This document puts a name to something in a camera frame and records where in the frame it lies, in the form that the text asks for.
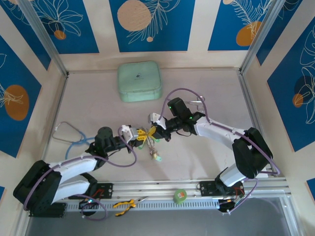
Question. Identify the green plastic key tag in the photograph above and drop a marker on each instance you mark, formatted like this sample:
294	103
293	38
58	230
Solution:
140	147

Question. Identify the mint green zip case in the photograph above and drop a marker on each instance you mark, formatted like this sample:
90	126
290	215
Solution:
139	81

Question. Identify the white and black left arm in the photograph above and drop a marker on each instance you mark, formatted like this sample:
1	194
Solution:
73	166

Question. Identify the metal forceps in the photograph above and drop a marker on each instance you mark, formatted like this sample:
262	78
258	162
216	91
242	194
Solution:
198	101

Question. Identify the aluminium frame post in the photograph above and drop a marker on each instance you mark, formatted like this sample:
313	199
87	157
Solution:
41	34
263	34

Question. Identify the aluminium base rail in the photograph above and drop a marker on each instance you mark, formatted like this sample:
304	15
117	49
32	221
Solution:
157	186

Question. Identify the metal key organizer disc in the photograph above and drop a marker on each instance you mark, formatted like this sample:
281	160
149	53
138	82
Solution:
148	137

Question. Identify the aluminium table side rail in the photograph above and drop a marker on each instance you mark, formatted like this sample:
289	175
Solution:
253	118
55	115

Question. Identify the yellow and black pliers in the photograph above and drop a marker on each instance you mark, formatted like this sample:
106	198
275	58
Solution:
123	204

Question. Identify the blue stethoscope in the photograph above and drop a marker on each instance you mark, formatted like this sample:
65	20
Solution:
71	127

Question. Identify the mint plastic key tag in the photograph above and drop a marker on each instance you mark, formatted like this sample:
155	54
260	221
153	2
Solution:
158	159

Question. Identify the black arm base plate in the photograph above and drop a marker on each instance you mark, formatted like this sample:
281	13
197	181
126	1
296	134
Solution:
206	188
105	190

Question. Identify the green tape roll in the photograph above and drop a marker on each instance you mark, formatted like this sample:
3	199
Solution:
180	196

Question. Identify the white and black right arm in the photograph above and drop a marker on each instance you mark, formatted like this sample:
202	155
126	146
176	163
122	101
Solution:
214	132

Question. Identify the small electronics board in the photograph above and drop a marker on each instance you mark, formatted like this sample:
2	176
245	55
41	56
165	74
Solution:
88	202
233	200

